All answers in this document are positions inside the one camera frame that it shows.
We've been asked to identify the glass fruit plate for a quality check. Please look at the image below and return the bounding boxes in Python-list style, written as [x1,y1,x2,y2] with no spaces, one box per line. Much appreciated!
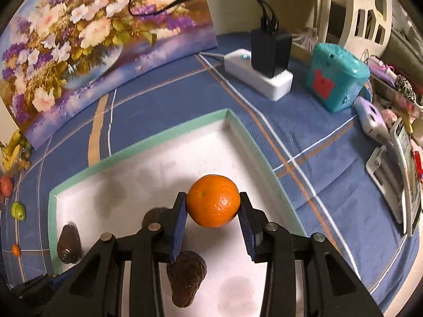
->
[10,145,33,173]

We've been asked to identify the teal plastic box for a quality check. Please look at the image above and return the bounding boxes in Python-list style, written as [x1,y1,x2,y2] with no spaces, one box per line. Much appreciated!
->
[305,43,371,113]

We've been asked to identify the black charger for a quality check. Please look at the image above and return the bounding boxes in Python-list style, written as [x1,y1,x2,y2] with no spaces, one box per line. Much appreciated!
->
[250,16,293,79]

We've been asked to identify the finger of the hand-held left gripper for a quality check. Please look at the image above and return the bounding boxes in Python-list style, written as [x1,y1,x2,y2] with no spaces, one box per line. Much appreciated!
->
[10,271,71,305]

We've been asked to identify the white tray with teal rim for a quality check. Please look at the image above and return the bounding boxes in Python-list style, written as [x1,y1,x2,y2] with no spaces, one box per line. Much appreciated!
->
[48,108,307,317]

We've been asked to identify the smooth dark avocado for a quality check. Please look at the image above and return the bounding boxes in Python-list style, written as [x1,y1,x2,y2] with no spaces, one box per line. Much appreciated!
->
[57,224,82,265]

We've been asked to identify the clear plastic bag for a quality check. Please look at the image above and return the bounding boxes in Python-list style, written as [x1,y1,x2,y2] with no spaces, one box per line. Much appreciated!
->
[293,28,318,52]

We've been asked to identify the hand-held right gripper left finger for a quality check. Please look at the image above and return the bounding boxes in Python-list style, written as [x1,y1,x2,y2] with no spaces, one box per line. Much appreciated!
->
[43,192,189,317]

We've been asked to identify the bumpy dark avocado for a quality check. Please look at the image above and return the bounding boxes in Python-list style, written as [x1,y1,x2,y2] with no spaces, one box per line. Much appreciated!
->
[166,251,208,307]

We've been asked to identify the grey white flat device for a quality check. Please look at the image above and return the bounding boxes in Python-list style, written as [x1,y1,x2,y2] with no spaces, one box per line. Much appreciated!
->
[366,145,408,224]

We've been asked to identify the white lattice chair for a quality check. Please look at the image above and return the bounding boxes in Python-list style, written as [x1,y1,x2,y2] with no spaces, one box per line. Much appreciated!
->
[340,0,396,52]

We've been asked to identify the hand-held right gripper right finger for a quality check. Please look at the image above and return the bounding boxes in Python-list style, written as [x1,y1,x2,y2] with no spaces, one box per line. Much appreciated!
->
[238,192,385,317]

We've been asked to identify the leopard print item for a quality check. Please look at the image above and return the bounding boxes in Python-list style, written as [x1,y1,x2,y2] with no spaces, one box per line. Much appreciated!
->
[395,74,417,104]

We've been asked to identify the large orange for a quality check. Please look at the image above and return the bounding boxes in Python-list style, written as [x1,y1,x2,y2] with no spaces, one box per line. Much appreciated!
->
[186,174,241,228]

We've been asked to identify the white power strip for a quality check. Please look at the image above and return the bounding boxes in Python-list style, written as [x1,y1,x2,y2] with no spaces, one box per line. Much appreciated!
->
[223,49,294,101]

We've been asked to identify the green round fruit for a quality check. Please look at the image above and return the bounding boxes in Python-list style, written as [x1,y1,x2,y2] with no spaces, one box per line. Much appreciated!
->
[11,201,26,221]

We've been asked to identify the red peach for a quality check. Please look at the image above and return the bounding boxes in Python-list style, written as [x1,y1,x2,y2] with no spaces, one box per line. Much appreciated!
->
[0,176,15,197]

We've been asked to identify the yellow banana bunch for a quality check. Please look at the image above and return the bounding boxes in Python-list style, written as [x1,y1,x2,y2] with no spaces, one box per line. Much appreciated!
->
[1,130,27,172]

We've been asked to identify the flower painting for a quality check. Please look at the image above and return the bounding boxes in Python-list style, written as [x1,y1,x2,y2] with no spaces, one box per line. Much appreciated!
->
[0,0,219,151]

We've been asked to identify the white lilac handheld device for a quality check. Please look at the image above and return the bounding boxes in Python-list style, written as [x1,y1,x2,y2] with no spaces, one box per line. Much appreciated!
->
[353,96,392,146]

